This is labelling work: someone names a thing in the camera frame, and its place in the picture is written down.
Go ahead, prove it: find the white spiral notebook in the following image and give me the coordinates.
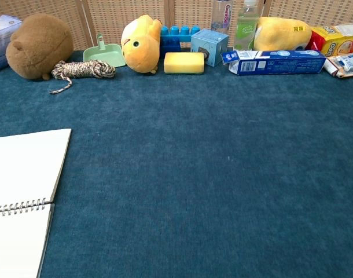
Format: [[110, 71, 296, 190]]
[[0, 128, 72, 278]]

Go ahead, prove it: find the teal table cloth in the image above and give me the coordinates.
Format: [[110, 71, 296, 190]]
[[0, 49, 353, 278]]

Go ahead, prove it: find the yellow sponge with green base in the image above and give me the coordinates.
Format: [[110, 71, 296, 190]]
[[163, 52, 205, 75]]

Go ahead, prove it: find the orange white-faced plush toy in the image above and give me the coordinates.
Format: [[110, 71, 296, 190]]
[[120, 14, 163, 75]]

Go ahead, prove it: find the light blue cube box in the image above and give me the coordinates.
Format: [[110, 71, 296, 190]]
[[190, 28, 230, 68]]

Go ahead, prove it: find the blue building block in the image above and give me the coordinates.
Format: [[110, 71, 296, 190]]
[[160, 25, 201, 58]]

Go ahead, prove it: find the green plastic dustpan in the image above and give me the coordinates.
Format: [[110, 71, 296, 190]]
[[83, 33, 127, 68]]

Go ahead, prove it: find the blue toothpaste box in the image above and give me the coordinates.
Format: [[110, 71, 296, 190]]
[[220, 49, 327, 76]]

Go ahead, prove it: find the clear bottle purple label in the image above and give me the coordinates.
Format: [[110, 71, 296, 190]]
[[210, 0, 234, 35]]

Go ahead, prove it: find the clear bottle green label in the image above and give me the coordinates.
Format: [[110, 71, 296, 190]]
[[233, 0, 260, 52]]

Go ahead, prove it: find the woven folding screen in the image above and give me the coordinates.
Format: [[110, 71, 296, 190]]
[[0, 0, 353, 52]]

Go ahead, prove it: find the yellow plush toy with tag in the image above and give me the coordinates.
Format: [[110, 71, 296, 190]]
[[253, 16, 312, 52]]

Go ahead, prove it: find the brown plush toy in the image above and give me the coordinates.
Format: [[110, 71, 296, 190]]
[[5, 13, 75, 81]]

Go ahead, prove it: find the opened white toothpaste carton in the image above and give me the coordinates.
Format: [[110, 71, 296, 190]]
[[322, 55, 353, 79]]

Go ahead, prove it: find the yellow red snack box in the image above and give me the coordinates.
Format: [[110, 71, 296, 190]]
[[306, 23, 353, 56]]

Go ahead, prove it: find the white blue toothpaste tube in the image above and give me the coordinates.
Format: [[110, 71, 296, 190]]
[[335, 52, 353, 72]]

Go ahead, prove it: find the braided rope bundle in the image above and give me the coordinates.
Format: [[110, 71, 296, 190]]
[[49, 59, 117, 95]]

